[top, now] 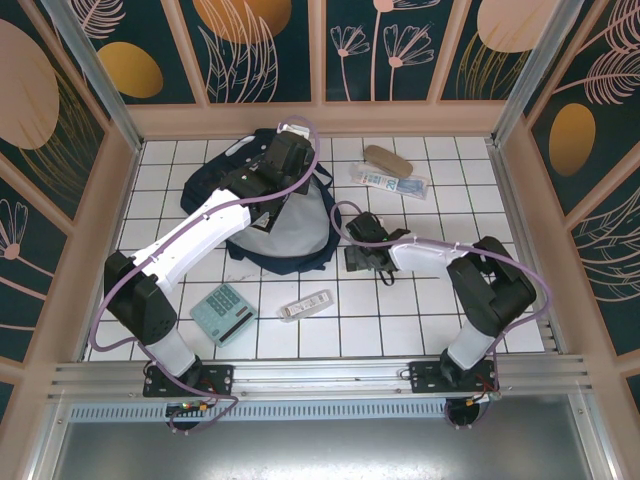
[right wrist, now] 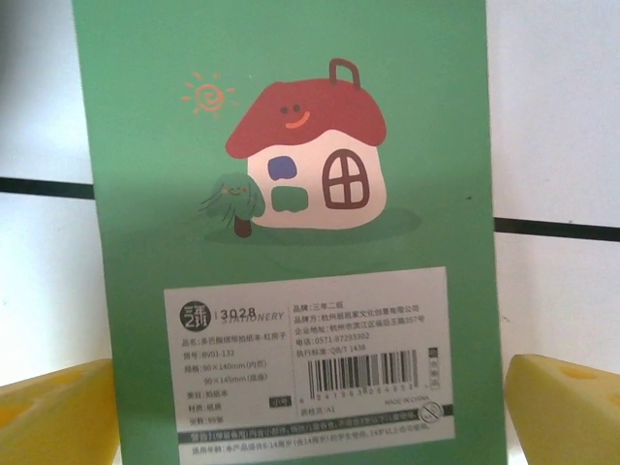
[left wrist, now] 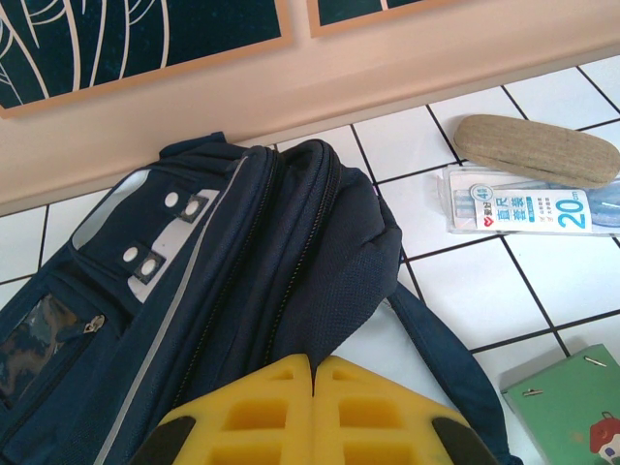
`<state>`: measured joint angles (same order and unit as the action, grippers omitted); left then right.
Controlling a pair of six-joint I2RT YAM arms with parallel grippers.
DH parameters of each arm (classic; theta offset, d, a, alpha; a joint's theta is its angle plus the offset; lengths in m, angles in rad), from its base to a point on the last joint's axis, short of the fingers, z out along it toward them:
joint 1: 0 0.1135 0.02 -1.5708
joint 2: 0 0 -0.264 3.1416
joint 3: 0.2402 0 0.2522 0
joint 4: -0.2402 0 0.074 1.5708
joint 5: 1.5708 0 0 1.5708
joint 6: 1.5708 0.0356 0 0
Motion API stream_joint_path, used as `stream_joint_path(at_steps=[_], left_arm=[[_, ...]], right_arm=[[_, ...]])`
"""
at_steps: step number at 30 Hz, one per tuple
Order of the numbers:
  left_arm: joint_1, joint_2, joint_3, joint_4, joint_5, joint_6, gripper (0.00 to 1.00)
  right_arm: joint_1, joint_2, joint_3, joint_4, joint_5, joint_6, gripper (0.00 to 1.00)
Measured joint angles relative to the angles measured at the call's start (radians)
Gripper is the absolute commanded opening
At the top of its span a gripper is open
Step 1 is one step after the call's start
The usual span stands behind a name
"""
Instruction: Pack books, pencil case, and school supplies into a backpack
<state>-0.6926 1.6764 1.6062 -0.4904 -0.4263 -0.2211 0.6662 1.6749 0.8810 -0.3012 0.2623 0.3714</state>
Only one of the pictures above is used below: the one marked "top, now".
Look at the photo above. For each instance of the clear pen pack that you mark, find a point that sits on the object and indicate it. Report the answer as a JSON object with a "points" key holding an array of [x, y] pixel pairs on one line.
{"points": [[395, 184]]}

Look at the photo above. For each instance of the aluminium frame post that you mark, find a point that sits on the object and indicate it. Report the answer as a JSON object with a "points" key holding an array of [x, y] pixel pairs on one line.
{"points": [[100, 85], [530, 75]]}

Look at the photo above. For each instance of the small circuit board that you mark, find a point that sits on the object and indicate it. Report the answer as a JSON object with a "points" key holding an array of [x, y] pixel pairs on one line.
{"points": [[192, 407], [482, 398]]}

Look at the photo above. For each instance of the navy blue backpack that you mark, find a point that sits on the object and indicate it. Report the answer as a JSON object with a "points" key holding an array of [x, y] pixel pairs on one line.
{"points": [[300, 230]]}

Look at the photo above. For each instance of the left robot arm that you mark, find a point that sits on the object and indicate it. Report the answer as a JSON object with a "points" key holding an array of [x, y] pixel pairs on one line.
{"points": [[200, 235]]}

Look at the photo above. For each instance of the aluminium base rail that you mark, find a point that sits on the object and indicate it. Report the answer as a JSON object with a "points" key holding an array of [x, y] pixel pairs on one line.
{"points": [[325, 375]]}

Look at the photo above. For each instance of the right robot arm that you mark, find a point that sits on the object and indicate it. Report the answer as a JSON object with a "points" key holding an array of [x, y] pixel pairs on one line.
{"points": [[490, 290]]}

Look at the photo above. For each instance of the aluminium side rail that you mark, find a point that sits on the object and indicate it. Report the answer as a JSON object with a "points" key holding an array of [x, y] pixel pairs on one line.
{"points": [[507, 192]]}

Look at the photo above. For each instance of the tan pencil case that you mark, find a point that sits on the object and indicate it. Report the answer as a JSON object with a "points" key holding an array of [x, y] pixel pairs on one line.
{"points": [[390, 159]]}

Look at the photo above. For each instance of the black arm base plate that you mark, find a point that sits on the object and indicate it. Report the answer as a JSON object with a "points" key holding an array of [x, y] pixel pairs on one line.
{"points": [[220, 375], [425, 377]]}

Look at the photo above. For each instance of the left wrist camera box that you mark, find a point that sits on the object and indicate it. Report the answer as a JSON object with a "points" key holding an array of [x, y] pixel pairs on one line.
{"points": [[295, 132]]}

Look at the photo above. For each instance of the teal calculator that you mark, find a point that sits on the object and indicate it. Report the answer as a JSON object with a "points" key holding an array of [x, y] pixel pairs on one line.
{"points": [[222, 315]]}

